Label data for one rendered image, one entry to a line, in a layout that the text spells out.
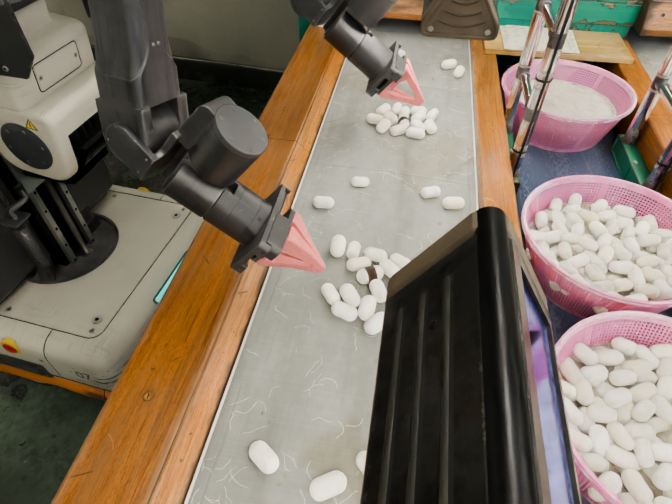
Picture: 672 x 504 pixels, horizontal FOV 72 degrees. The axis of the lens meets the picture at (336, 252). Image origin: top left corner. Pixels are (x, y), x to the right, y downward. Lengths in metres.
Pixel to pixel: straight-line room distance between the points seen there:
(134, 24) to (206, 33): 2.26
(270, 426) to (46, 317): 0.93
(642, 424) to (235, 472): 0.44
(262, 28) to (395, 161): 1.80
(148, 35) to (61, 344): 0.95
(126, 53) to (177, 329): 0.31
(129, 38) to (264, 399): 0.39
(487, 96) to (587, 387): 0.64
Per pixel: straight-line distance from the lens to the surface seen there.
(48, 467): 1.50
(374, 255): 0.67
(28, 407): 1.62
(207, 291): 0.63
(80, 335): 1.31
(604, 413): 0.62
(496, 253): 0.19
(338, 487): 0.51
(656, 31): 1.42
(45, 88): 1.07
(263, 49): 2.62
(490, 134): 0.93
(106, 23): 0.50
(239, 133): 0.46
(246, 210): 0.51
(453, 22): 0.55
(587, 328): 0.66
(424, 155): 0.89
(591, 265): 0.76
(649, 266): 0.81
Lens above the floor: 1.24
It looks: 47 degrees down
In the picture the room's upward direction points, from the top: straight up
